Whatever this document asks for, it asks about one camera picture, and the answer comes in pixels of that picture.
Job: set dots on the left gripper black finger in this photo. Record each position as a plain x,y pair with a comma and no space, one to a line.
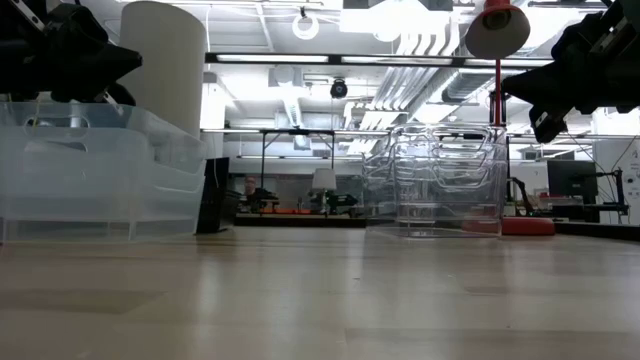
112,77
112,60

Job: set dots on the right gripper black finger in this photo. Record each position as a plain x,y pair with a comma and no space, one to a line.
545,80
547,97

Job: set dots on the frosted plastic bin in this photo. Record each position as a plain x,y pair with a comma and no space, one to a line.
100,115
100,150
100,220

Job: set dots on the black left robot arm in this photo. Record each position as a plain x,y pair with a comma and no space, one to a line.
20,50

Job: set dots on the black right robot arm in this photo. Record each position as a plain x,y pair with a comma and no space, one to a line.
627,30

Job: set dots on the white cylindrical shade lamp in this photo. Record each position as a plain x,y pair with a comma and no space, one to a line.
165,65

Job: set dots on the red desk lamp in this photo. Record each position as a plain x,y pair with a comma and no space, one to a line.
497,30

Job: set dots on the black computer monitor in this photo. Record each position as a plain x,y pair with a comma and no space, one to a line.
572,180

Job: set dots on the black panel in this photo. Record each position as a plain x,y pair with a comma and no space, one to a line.
222,172

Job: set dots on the fluorescent ceiling light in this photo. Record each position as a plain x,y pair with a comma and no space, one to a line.
272,58
375,59

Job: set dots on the person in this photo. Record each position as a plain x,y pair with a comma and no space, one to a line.
250,186

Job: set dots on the small white table lamp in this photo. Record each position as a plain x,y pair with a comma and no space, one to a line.
324,179

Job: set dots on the black aluminium table frame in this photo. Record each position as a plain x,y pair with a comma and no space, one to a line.
600,231

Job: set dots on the black metal table frame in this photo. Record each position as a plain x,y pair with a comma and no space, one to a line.
297,132

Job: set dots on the black ceiling camera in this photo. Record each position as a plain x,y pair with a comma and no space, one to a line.
339,89

